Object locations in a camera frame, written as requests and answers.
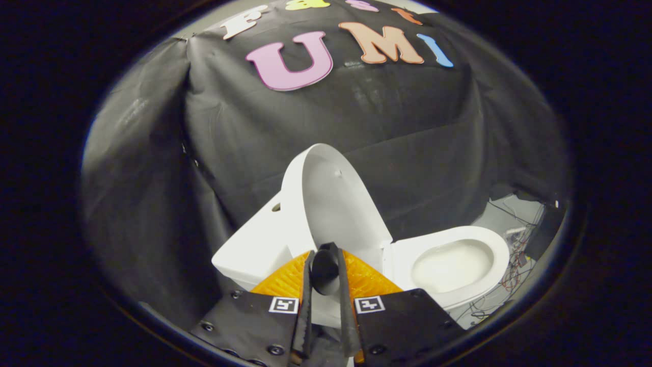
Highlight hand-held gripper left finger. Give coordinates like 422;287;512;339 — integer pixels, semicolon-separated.
189;249;315;367

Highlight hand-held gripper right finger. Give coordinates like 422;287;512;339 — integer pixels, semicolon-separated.
331;243;467;367

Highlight white toilet lid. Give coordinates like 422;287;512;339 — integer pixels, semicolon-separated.
280;144;394;296

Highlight white toilet seat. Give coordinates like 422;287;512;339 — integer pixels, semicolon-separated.
391;226;510;307

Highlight white ceramic toilet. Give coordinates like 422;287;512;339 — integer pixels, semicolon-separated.
211;191;511;329

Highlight black backdrop cloth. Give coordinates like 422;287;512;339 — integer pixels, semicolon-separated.
80;0;571;327

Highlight tangle of floor cables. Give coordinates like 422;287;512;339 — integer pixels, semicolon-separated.
456;199;548;327

